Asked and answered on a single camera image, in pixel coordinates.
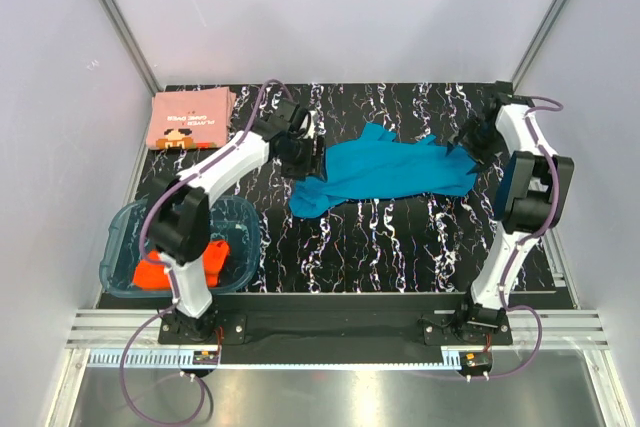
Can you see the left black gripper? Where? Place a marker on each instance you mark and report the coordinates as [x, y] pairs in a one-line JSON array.
[[308, 158]]

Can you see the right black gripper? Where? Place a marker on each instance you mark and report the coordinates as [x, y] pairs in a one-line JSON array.
[[473, 136]]

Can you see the blue t-shirt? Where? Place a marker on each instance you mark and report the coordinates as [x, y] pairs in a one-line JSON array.
[[377, 166]]

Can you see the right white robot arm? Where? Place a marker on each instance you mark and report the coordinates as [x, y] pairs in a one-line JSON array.
[[529, 201]]

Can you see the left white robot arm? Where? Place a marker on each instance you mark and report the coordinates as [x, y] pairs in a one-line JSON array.
[[178, 222]]

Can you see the clear blue plastic bin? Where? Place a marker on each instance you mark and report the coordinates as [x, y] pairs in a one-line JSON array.
[[232, 219]]

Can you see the pink folded t-shirt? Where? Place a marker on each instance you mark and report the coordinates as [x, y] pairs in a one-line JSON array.
[[190, 119]]

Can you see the orange t-shirt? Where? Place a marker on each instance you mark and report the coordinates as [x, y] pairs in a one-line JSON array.
[[150, 276]]

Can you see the right connector box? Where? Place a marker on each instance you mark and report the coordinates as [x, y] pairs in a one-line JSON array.
[[480, 360]]

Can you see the connector box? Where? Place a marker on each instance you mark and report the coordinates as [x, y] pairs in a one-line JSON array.
[[206, 357], [480, 360]]

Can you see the left connector box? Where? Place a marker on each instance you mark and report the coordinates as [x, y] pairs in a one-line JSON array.
[[206, 357]]

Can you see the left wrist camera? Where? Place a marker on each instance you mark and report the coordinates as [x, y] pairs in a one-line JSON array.
[[308, 128]]

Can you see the left aluminium frame post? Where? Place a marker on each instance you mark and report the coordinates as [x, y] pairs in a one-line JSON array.
[[130, 44]]

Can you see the aluminium frame post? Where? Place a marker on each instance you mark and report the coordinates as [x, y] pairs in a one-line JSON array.
[[543, 31], [130, 44]]

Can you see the right aluminium frame post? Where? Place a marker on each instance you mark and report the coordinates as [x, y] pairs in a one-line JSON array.
[[543, 31]]

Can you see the front aluminium rail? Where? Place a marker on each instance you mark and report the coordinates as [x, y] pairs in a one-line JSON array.
[[550, 329]]

